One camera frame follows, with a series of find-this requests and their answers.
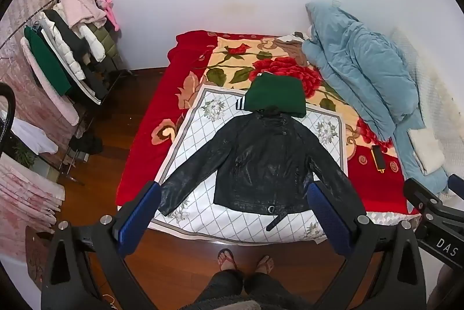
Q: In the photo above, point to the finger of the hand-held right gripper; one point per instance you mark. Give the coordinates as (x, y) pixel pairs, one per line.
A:
(420, 194)
(457, 184)

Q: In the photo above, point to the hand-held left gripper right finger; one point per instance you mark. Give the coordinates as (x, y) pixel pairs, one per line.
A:
(326, 215)

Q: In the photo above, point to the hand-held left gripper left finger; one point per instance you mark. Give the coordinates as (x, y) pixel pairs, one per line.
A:
(141, 212)

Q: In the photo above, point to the black leather jacket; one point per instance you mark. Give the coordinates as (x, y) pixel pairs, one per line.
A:
(261, 165)

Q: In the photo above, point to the person's right forearm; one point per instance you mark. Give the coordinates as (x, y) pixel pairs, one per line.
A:
(440, 288)

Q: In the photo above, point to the metal clothes rack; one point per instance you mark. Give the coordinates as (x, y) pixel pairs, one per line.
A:
(121, 72)

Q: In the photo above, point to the folded white towel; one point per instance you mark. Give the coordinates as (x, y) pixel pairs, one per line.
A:
(427, 150)

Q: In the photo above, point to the black power bank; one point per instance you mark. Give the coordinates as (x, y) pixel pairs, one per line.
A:
(379, 159)

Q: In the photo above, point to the white quilted floral mat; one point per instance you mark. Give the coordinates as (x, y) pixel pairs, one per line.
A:
(217, 215)

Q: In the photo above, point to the white textured bedspread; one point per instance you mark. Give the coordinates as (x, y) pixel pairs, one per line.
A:
(442, 107)

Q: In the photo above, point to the person's right foot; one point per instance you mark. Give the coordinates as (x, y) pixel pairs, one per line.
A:
(264, 264)

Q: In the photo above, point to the person's foot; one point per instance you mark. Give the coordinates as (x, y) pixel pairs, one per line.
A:
(227, 259)
(264, 264)

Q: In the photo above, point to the dark shoes pile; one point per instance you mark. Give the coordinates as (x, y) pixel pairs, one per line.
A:
(85, 145)

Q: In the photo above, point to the person's right leg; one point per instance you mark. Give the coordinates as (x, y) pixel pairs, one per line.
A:
(272, 290)

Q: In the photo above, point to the person's leg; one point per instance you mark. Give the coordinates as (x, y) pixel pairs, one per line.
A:
(221, 286)
(272, 290)

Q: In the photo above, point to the person's left foot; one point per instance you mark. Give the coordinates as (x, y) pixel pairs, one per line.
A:
(227, 259)

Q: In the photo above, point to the red floral blanket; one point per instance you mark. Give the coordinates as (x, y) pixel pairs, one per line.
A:
(152, 107)

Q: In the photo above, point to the person's left leg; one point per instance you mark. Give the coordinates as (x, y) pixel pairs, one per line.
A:
(221, 286)

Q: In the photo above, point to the brown patterned cloth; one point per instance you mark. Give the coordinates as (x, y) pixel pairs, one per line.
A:
(36, 259)

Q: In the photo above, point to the folded pink floral bedding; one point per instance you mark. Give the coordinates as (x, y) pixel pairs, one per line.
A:
(21, 194)

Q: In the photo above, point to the folded green garment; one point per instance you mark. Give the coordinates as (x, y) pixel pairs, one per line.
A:
(275, 94)

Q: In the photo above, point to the white cloth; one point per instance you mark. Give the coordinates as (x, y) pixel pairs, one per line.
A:
(29, 136)

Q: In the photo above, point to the black white striped garment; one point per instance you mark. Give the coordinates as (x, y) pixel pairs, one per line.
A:
(90, 85)

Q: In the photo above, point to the pink fuzzy robe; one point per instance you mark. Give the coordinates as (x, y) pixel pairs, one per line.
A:
(54, 99)

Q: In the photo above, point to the light blue duvet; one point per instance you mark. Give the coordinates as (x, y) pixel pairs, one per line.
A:
(362, 60)

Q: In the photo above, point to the olive puffer jacket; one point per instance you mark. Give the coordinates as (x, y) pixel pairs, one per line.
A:
(105, 40)

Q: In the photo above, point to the white puffer jacket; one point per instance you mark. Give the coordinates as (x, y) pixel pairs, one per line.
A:
(61, 49)
(90, 41)

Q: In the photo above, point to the green hanging garment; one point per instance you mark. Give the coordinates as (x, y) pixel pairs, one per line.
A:
(45, 60)

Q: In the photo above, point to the black hanging jacket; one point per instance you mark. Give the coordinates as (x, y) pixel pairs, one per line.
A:
(70, 34)

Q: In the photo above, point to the bright pink garment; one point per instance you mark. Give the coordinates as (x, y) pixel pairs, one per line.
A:
(112, 18)

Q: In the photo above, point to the pale pink fleece top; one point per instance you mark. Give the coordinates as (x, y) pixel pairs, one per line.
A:
(78, 5)

